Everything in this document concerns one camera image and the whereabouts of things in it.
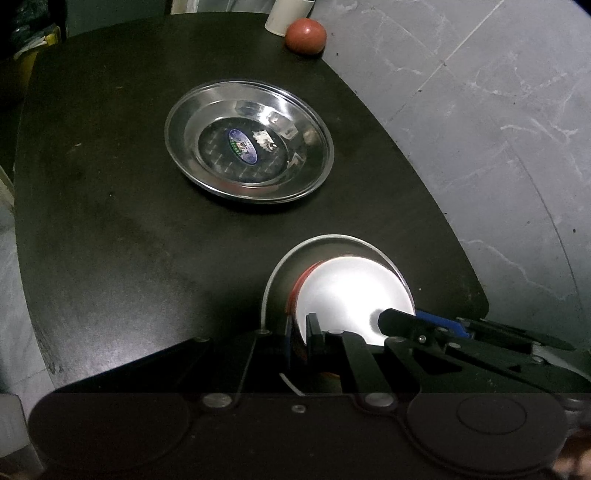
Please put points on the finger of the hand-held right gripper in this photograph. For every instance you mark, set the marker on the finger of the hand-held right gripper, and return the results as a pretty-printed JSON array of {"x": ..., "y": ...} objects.
[
  {"x": 401, "y": 325},
  {"x": 443, "y": 322}
]

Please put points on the white cylindrical can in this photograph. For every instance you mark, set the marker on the white cylindrical can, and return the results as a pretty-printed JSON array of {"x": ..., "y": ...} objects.
[{"x": 288, "y": 16}]

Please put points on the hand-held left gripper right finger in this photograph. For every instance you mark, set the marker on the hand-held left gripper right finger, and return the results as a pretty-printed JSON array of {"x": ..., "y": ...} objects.
[{"x": 313, "y": 337}]

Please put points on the red tomato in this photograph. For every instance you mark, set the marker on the red tomato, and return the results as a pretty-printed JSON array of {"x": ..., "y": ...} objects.
[{"x": 305, "y": 36}]

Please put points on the stainless steel bowl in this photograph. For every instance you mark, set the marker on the stainless steel bowl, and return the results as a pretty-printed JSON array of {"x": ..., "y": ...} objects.
[{"x": 280, "y": 288}]

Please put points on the yellow plastic bin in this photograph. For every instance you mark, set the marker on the yellow plastic bin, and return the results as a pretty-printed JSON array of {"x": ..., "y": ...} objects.
[{"x": 37, "y": 55}]

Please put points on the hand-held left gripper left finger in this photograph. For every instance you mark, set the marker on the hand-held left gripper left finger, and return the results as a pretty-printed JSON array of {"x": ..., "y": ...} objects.
[{"x": 287, "y": 344}]

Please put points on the stainless steel plate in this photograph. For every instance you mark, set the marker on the stainless steel plate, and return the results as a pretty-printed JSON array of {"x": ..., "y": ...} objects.
[{"x": 207, "y": 110}]

